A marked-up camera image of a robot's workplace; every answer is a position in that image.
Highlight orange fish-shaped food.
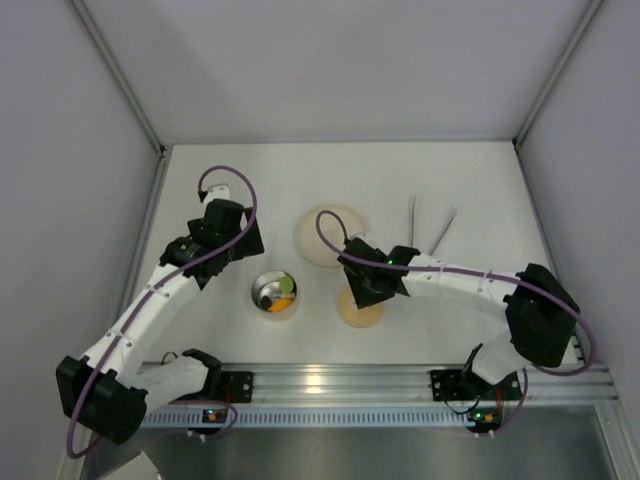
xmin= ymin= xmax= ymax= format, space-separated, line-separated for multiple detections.
xmin=268 ymin=298 xmax=293 ymax=313

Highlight slotted cable duct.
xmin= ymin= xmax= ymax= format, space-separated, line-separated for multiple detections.
xmin=142 ymin=403 xmax=506 ymax=430

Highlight beige round lid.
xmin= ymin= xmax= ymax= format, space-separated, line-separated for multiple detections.
xmin=337 ymin=287 xmax=384 ymax=328

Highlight right aluminium frame post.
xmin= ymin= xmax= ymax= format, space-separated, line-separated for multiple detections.
xmin=512 ymin=0 xmax=608 ymax=152

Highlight black base bracket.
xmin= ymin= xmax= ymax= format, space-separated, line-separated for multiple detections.
xmin=220 ymin=371 xmax=254 ymax=404
xmin=429 ymin=369 xmax=471 ymax=403

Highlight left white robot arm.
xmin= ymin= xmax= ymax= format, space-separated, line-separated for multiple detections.
xmin=55 ymin=198 xmax=264 ymax=444

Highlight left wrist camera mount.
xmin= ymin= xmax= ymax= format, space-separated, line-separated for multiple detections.
xmin=202 ymin=184 xmax=231 ymax=203

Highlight steel lunch box bowl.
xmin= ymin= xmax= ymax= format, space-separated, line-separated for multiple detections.
xmin=250 ymin=270 xmax=301 ymax=321

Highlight right black base bracket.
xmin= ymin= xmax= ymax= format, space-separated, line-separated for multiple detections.
xmin=429 ymin=369 xmax=471 ymax=403

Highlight aluminium frame post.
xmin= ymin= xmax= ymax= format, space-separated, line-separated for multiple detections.
xmin=66 ymin=0 xmax=166 ymax=157
xmin=512 ymin=0 xmax=608 ymax=152

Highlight left aluminium frame post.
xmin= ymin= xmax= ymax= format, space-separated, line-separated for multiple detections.
xmin=66 ymin=0 xmax=166 ymax=157

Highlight left black base bracket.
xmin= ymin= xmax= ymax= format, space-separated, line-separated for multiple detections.
xmin=220 ymin=371 xmax=254 ymax=404

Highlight cream round plate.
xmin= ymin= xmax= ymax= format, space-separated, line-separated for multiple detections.
xmin=293 ymin=204 xmax=368 ymax=268

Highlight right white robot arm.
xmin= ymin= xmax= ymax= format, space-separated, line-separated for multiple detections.
xmin=338 ymin=238 xmax=580 ymax=396

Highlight aluminium mounting rail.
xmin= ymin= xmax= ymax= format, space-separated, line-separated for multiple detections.
xmin=223 ymin=363 xmax=619 ymax=407

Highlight metal serving tongs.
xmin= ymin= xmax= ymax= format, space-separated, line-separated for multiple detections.
xmin=408 ymin=193 xmax=458 ymax=256

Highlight green round food piece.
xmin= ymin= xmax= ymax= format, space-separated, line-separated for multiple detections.
xmin=278 ymin=275 xmax=295 ymax=295

